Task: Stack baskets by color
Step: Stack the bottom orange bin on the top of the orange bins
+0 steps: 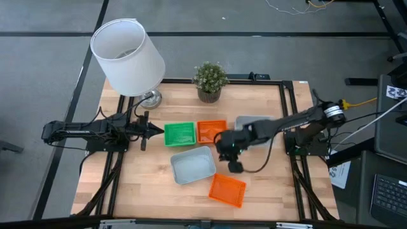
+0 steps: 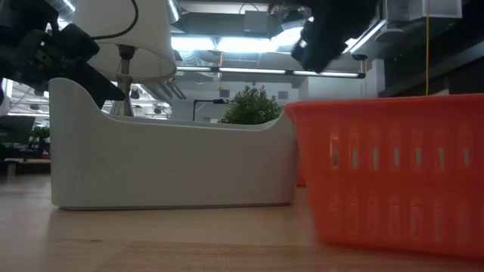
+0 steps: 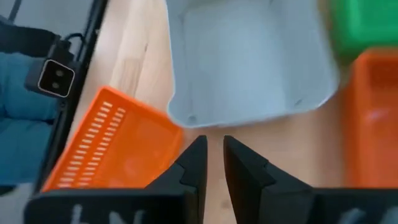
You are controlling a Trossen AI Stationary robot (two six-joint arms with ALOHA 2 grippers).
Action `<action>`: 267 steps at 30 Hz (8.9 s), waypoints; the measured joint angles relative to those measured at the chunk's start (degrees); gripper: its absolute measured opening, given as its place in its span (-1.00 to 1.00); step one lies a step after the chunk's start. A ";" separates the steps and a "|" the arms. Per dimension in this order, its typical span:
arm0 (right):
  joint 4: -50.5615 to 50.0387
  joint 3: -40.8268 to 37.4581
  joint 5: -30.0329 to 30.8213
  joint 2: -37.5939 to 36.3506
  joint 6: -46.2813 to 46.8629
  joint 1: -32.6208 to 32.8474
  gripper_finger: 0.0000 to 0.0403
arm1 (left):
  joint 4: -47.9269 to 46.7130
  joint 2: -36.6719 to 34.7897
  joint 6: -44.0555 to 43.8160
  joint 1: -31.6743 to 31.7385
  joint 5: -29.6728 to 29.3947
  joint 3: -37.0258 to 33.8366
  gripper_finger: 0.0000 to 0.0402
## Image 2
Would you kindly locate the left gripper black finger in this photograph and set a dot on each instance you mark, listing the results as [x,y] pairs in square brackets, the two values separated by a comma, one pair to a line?
[96,85]

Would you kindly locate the grey plastic bin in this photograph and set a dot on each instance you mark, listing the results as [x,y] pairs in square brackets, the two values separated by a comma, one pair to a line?
[170,166]

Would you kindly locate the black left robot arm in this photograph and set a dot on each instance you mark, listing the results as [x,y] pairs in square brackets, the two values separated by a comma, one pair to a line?
[22,15]

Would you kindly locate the white shade table lamp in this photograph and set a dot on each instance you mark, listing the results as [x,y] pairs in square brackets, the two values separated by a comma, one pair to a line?
[151,38]

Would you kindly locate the background green plant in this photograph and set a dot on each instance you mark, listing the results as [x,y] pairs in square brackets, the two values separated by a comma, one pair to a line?
[39,134]

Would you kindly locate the long ceiling light bar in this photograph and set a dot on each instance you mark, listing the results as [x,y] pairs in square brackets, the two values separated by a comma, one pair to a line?
[249,71]

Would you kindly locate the small potted green plant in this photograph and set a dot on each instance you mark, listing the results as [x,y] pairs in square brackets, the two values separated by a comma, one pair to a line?
[251,107]

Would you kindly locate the orange plastic mesh basket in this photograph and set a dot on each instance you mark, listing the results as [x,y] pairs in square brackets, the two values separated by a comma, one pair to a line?
[397,181]

